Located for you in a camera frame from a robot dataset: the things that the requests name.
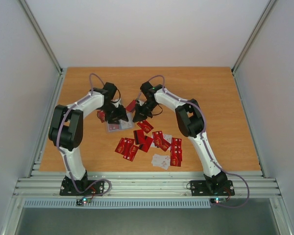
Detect aluminium front rail frame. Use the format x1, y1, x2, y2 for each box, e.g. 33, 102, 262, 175
13, 171, 282, 199

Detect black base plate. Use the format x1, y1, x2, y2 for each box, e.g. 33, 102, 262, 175
59, 179, 104, 196
188, 180, 235, 196

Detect red card below far left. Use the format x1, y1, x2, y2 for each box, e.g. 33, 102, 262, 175
97, 110, 105, 123

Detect red VIP card centre right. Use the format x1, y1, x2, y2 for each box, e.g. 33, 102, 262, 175
152, 131, 171, 152

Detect dark red card top centre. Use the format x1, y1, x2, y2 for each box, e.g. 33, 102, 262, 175
126, 100, 136, 113

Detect red VIP card top pile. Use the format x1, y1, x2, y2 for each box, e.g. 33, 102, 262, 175
137, 120, 154, 134

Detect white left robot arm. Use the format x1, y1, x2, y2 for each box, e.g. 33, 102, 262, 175
49, 82, 128, 195

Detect red VIP card under pile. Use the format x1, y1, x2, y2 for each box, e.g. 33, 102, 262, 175
123, 145, 139, 162

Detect red VIP card left pile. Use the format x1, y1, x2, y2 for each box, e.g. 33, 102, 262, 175
115, 138, 134, 155

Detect white card pile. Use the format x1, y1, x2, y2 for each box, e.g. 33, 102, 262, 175
120, 113, 134, 130

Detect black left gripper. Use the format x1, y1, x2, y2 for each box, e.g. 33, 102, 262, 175
100, 102, 129, 124

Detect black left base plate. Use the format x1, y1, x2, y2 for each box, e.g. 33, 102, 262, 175
59, 179, 104, 196

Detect white card front right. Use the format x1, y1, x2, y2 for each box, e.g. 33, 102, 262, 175
151, 154, 170, 170

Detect dark red magstripe card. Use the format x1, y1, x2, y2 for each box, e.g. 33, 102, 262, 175
107, 123, 120, 132
133, 130, 153, 152

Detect red card stack right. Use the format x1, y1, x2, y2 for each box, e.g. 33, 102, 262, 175
170, 138, 182, 167

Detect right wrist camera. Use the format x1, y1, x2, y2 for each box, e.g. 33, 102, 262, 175
136, 99, 145, 106

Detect dark red magstripe card front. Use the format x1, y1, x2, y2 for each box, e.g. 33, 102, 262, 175
107, 123, 120, 132

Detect grey slotted cable duct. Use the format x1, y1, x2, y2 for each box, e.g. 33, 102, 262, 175
23, 198, 211, 209

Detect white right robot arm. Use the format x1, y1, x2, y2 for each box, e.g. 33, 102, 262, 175
133, 82, 228, 194

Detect pink leather card holder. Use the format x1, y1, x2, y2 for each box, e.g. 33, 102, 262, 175
106, 113, 132, 133

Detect dark red magstripe card centre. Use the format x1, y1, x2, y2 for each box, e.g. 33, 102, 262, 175
133, 130, 153, 152

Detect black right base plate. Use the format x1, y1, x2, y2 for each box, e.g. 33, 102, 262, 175
188, 180, 235, 196

